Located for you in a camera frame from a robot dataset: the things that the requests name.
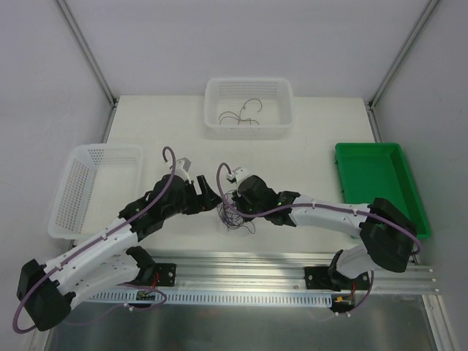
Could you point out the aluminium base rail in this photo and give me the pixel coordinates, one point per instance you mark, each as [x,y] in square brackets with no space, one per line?
[280,272]

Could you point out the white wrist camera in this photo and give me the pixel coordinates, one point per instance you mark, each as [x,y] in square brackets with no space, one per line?
[182,167]
[238,175]

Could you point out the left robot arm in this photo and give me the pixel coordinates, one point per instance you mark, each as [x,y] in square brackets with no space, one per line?
[49,291]

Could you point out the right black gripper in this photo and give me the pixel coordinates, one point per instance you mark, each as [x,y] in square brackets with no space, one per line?
[240,199]

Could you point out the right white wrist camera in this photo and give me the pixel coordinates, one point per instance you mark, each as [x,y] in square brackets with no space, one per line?
[238,175]

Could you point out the white basket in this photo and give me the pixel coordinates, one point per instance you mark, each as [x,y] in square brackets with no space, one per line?
[98,181]
[248,108]

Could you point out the white basket at back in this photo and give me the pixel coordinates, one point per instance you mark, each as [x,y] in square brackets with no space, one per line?
[248,108]

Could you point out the white basket at left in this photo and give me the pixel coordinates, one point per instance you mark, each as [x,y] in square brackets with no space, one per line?
[98,181]

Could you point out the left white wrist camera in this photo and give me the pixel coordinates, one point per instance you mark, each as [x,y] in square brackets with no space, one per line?
[182,167]

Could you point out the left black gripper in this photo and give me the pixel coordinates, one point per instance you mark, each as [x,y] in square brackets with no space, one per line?
[199,195]

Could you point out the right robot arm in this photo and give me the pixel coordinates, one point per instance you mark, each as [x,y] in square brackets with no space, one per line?
[387,237]

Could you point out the aluminium frame post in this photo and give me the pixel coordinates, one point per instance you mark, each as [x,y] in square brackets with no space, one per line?
[76,32]
[415,31]

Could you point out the left aluminium frame post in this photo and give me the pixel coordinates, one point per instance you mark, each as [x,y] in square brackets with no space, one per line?
[76,32]

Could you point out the green plastic tray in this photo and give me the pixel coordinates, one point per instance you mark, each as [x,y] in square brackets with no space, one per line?
[370,170]

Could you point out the white slotted cable duct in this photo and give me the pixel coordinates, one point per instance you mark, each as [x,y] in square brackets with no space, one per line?
[219,298]

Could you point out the right aluminium frame post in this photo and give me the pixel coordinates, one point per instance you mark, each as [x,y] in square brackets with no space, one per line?
[415,31]

